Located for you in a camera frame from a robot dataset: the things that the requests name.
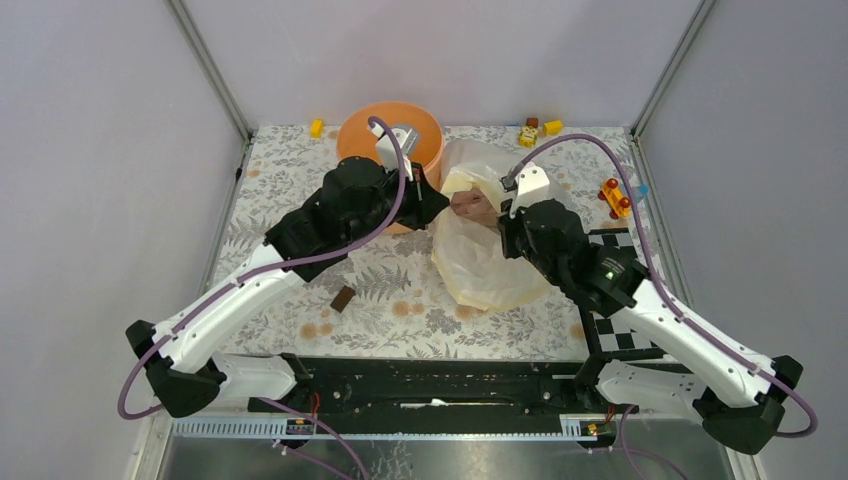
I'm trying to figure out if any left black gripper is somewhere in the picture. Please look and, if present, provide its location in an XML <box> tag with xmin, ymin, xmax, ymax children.
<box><xmin>346</xmin><ymin>159</ymin><xmax>451</xmax><ymax>244</ymax></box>

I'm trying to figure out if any yellowish translucent trash bag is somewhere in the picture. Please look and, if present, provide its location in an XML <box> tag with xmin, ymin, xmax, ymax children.
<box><xmin>430</xmin><ymin>140</ymin><xmax>552</xmax><ymax>311</ymax></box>

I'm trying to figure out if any pink translucent trash bag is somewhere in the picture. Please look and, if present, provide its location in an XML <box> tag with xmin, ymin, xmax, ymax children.
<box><xmin>450</xmin><ymin>188</ymin><xmax>498</xmax><ymax>228</ymax></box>

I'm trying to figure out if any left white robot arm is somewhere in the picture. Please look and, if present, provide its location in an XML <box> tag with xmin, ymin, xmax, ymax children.
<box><xmin>126</xmin><ymin>157</ymin><xmax>450</xmax><ymax>418</ymax></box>

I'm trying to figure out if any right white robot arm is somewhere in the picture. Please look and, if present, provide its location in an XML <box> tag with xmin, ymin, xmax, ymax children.
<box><xmin>497</xmin><ymin>199</ymin><xmax>804</xmax><ymax>455</ymax></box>

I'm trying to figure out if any orange plastic trash bin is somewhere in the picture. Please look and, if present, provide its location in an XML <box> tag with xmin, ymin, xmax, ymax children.
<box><xmin>323</xmin><ymin>102</ymin><xmax>449</xmax><ymax>238</ymax></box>

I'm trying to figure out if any yellow toy figure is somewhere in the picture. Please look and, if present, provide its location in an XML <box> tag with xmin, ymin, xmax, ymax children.
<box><xmin>517</xmin><ymin>125</ymin><xmax>538</xmax><ymax>148</ymax></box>

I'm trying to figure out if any orange toy car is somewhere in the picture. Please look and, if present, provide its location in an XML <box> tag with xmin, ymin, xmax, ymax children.
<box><xmin>598</xmin><ymin>178</ymin><xmax>632</xmax><ymax>219</ymax></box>

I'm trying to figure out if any floral table mat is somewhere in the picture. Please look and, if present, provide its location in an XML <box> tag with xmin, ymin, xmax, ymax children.
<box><xmin>192</xmin><ymin>124</ymin><xmax>689</xmax><ymax>364</ymax></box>

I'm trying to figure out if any yellow toy block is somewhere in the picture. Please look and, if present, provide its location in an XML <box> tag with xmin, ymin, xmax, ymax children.
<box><xmin>542</xmin><ymin>120</ymin><xmax>564</xmax><ymax>136</ymax></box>
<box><xmin>309</xmin><ymin>119</ymin><xmax>324</xmax><ymax>139</ymax></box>

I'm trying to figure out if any small brown block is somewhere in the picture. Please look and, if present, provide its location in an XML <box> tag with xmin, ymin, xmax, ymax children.
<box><xmin>330</xmin><ymin>286</ymin><xmax>356</xmax><ymax>313</ymax></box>

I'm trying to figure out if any black white checkerboard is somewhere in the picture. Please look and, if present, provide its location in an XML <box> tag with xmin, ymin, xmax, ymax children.
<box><xmin>578</xmin><ymin>227</ymin><xmax>665</xmax><ymax>361</ymax></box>

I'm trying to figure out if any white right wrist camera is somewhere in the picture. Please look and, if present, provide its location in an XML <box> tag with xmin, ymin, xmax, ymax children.
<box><xmin>501</xmin><ymin>161</ymin><xmax>552</xmax><ymax>218</ymax></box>

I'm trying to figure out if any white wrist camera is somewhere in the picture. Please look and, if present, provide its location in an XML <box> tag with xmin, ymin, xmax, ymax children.
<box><xmin>370</xmin><ymin>124</ymin><xmax>420</xmax><ymax>181</ymax></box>
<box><xmin>501</xmin><ymin>161</ymin><xmax>552</xmax><ymax>218</ymax></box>

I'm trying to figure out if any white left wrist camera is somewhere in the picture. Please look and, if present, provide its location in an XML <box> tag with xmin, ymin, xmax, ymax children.
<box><xmin>370</xmin><ymin>124</ymin><xmax>420</xmax><ymax>181</ymax></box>

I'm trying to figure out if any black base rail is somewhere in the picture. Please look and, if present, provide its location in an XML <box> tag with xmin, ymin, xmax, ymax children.
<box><xmin>182</xmin><ymin>354</ymin><xmax>710</xmax><ymax>439</ymax></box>

